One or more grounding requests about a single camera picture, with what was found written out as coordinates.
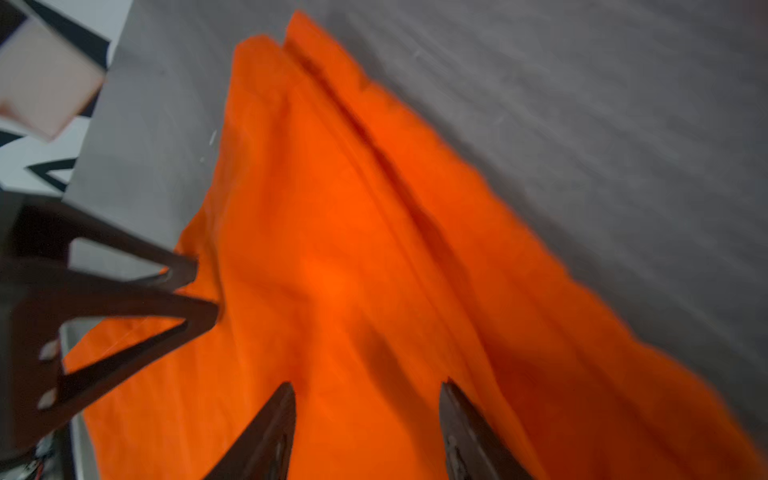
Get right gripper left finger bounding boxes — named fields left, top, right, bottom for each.
left=204, top=382, right=296, bottom=480

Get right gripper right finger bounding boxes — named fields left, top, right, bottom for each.
left=439, top=379, right=532, bottom=480

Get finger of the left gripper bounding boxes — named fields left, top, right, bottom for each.
left=11, top=290, right=218, bottom=447
left=11, top=194, right=198, bottom=291

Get orange shorts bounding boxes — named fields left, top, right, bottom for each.
left=84, top=11, right=767, bottom=479

